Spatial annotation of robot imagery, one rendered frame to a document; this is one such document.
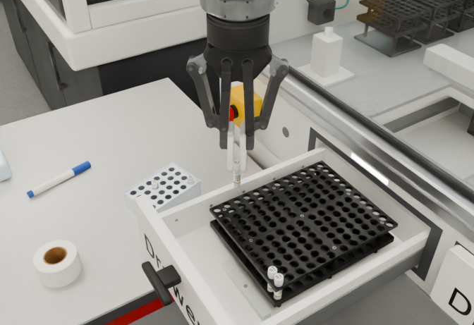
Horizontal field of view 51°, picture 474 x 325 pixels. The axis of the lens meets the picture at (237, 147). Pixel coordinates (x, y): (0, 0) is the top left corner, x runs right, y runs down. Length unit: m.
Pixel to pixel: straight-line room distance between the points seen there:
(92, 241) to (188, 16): 0.74
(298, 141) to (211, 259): 0.29
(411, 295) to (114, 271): 0.49
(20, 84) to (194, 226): 2.37
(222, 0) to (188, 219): 0.38
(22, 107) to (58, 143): 1.69
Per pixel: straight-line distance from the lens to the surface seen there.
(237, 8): 0.56
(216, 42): 0.59
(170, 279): 0.67
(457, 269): 0.74
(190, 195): 0.97
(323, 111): 0.85
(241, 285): 0.74
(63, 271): 0.87
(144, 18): 1.40
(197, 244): 0.81
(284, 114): 0.95
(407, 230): 0.83
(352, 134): 0.81
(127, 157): 1.11
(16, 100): 2.96
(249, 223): 0.75
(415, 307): 0.88
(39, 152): 1.18
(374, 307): 0.97
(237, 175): 0.73
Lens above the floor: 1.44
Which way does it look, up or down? 38 degrees down
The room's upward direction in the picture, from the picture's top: straight up
